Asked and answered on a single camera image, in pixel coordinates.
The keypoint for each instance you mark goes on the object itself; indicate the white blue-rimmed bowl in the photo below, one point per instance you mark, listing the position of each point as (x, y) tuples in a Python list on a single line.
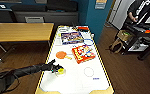
[(88, 41)]

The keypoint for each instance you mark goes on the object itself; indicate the yellow-green plastic cup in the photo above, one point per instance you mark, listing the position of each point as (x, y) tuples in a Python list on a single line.
[(61, 70)]

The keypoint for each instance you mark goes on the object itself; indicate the blue board game box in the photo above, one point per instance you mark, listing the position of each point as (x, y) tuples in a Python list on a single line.
[(72, 37)]

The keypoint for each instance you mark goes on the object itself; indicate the wooden table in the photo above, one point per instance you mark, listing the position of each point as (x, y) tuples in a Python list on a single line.
[(21, 31)]

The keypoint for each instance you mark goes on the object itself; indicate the black wheeled cart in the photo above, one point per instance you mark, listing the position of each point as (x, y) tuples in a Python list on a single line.
[(137, 35)]

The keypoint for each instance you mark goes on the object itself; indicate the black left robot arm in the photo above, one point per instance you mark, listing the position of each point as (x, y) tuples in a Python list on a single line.
[(14, 75)]

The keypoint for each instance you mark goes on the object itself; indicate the brown and black bag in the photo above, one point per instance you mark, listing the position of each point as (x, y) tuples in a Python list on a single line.
[(118, 42)]

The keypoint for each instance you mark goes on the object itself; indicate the small orange object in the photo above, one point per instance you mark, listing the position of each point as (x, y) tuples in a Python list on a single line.
[(147, 31)]

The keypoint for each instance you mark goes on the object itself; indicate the low dark grey sofa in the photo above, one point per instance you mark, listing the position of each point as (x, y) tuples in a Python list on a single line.
[(1, 16)]

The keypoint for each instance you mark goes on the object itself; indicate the yellow paper wall sign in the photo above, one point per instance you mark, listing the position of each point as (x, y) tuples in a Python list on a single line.
[(100, 4)]

